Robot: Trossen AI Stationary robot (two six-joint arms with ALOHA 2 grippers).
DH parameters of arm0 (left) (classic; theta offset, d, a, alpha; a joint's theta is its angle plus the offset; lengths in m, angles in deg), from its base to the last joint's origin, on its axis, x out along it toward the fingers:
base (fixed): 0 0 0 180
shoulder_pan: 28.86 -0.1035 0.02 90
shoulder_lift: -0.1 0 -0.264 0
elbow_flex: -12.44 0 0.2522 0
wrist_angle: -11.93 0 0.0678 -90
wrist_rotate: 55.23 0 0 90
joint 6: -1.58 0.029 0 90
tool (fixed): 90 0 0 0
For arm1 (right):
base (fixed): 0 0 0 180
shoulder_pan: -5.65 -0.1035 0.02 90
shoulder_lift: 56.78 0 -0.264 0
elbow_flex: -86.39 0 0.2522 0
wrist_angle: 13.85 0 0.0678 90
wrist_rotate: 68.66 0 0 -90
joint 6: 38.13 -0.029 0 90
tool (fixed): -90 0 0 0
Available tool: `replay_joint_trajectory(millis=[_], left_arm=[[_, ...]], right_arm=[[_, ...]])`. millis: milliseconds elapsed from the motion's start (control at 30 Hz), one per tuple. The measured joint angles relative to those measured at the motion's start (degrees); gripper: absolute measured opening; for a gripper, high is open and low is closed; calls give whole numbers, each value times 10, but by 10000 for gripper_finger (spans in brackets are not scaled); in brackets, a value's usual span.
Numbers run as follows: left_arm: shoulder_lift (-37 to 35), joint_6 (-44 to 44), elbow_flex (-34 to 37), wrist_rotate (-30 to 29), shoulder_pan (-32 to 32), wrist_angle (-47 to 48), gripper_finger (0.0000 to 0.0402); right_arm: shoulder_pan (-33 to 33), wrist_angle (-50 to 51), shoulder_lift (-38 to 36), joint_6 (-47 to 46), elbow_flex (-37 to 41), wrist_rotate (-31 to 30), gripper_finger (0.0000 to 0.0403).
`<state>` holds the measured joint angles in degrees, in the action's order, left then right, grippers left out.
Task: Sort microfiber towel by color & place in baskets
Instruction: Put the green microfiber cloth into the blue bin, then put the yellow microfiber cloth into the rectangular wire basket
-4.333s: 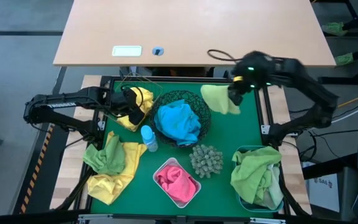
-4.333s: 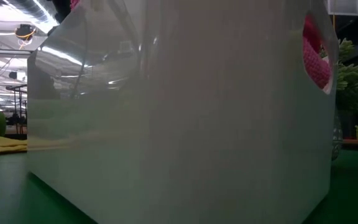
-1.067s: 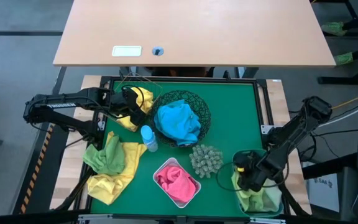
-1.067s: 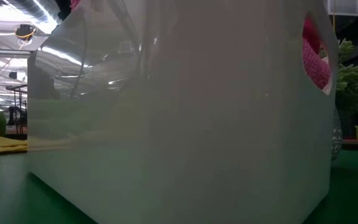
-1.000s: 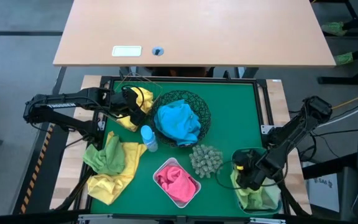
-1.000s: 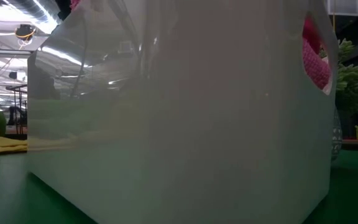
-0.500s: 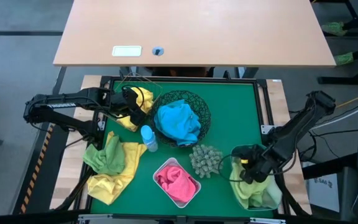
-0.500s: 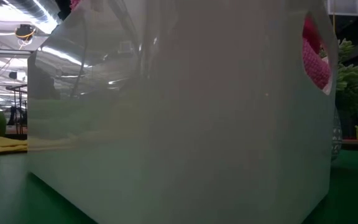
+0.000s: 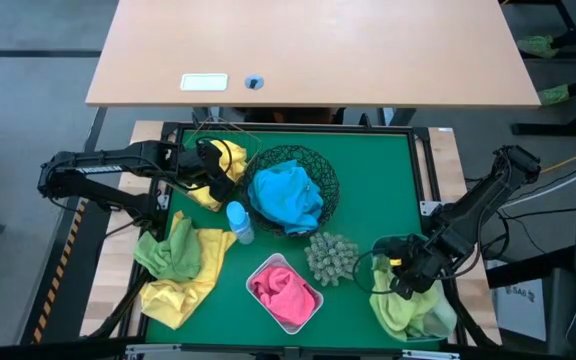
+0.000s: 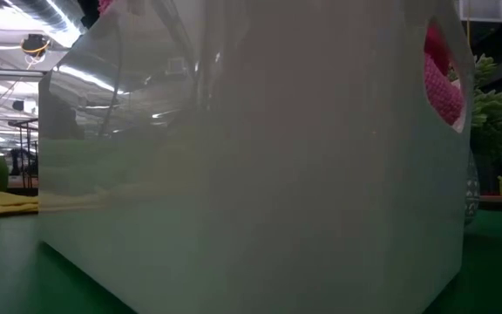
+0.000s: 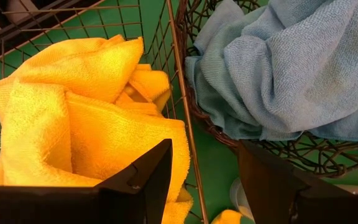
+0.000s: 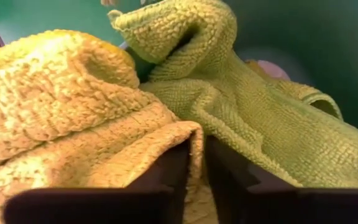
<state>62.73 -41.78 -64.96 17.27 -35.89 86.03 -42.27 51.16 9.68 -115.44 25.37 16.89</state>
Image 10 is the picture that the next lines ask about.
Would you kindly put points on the pink microfiber towel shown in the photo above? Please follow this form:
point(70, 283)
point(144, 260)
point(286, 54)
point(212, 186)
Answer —
point(104, 5)
point(445, 91)

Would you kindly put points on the yellow microfiber towel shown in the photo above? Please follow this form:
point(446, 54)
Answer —
point(2, 202)

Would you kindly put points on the white plastic bin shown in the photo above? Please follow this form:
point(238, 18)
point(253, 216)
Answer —
point(255, 174)

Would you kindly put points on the black metal rack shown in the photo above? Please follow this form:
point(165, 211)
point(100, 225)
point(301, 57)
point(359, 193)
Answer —
point(26, 148)

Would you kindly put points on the pale green succulent plant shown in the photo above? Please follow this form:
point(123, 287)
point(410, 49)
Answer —
point(495, 126)

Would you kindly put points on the thin orange pole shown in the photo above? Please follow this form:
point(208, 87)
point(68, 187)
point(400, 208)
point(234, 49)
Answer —
point(468, 32)

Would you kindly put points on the white paper sign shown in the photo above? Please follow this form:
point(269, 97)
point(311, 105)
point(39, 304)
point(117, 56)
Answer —
point(482, 9)

